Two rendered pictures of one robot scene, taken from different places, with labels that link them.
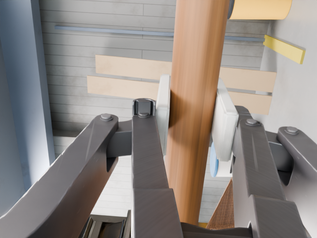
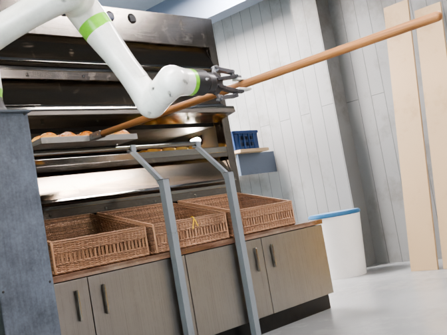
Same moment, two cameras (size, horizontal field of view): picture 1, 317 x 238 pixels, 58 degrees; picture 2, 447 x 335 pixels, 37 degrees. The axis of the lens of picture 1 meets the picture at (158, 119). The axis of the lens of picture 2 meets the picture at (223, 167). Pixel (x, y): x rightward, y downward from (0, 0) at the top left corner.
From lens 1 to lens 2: 2.32 m
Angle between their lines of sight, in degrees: 20
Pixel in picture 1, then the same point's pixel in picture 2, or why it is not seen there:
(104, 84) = not seen: hidden behind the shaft
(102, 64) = not seen: hidden behind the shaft
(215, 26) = (251, 82)
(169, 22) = not seen: outside the picture
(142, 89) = (406, 85)
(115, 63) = (434, 35)
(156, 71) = (436, 98)
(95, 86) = (395, 16)
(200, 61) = (247, 82)
